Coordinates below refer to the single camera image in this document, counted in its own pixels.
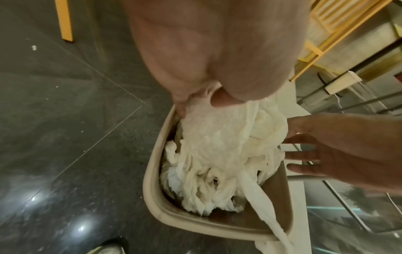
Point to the person's left hand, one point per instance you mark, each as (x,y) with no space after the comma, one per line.
(213,42)

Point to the yellow wooden chair leg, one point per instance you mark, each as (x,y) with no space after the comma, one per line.
(64,19)

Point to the person's right hand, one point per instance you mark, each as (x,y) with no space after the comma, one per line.
(351,153)

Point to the yellow wooden slatted rack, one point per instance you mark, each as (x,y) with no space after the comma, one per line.
(329,19)

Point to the white power adapter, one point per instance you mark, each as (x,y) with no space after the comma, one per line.
(344,81)

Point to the beige plastic waste bin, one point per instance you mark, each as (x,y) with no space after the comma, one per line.
(157,198)

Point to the pile of white crumpled tissues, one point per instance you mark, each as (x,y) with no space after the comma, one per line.
(194,191)

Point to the white tissue wad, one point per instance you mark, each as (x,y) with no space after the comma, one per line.
(229,139)

